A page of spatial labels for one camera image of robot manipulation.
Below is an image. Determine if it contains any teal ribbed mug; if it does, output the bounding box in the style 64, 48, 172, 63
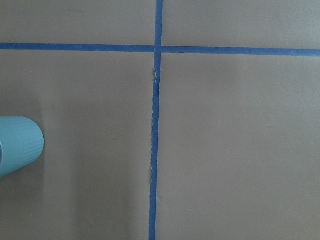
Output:
0, 116, 45, 177

